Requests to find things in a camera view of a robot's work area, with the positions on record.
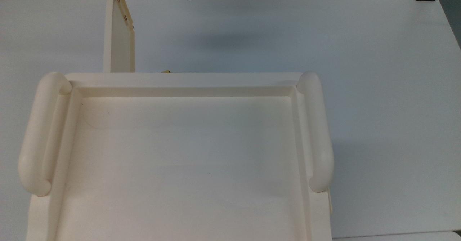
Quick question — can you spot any cream cabinet door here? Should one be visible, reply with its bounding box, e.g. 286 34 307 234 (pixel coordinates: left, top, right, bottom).
103 0 135 73

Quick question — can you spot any cream rounded cabinet handle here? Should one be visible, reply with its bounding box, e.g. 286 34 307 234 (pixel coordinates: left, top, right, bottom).
18 72 72 197
296 71 335 193

